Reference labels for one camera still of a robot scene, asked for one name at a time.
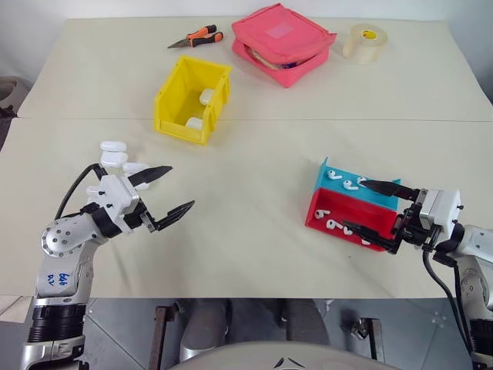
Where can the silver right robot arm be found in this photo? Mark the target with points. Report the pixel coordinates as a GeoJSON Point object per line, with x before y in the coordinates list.
{"type": "Point", "coordinates": [475, 250]}

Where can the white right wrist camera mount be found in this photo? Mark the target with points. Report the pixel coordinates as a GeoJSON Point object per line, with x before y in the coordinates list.
{"type": "Point", "coordinates": [443, 210]}

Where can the yellow plastic bin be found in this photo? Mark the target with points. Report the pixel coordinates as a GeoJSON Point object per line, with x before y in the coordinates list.
{"type": "Point", "coordinates": [173, 96]}

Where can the rusty metal frame bar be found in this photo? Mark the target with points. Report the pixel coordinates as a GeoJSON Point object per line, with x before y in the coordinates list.
{"type": "Point", "coordinates": [159, 335]}
{"type": "Point", "coordinates": [375, 339]}

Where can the dark rounded shape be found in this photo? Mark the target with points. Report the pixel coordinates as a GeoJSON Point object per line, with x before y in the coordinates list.
{"type": "Point", "coordinates": [204, 323]}

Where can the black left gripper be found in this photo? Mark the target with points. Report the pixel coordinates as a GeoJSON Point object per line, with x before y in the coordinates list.
{"type": "Point", "coordinates": [135, 220]}

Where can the beige tape roll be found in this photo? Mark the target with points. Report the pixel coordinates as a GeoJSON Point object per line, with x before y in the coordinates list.
{"type": "Point", "coordinates": [362, 50]}

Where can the blue plastic tray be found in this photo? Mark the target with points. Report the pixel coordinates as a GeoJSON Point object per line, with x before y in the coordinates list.
{"type": "Point", "coordinates": [324, 186]}

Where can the red plastic tray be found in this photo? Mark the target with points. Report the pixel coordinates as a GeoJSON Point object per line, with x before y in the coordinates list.
{"type": "Point", "coordinates": [346, 202]}

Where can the orange black pliers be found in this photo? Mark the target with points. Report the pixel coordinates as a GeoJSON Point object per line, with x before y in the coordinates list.
{"type": "Point", "coordinates": [200, 36]}

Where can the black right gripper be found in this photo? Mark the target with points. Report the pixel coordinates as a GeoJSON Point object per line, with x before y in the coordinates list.
{"type": "Point", "coordinates": [412, 229]}

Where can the pink fabric zipper pouch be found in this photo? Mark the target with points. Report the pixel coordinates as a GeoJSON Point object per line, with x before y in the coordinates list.
{"type": "Point", "coordinates": [304, 38]}

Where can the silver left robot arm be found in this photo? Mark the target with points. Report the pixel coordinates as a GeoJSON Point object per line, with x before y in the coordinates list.
{"type": "Point", "coordinates": [61, 239]}

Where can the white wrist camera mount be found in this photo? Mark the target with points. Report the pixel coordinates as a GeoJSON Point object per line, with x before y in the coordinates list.
{"type": "Point", "coordinates": [443, 210]}
{"type": "Point", "coordinates": [115, 196]}

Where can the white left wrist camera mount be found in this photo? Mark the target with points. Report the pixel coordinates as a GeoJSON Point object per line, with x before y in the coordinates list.
{"type": "Point", "coordinates": [115, 196]}

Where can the dark background object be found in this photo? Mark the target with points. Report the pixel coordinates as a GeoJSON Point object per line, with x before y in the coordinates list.
{"type": "Point", "coordinates": [5, 123]}

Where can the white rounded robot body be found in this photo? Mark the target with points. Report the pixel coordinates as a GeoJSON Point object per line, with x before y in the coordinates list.
{"type": "Point", "coordinates": [239, 356]}

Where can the grey rounded background object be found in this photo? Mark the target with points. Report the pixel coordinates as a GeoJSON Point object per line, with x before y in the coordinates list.
{"type": "Point", "coordinates": [13, 90]}

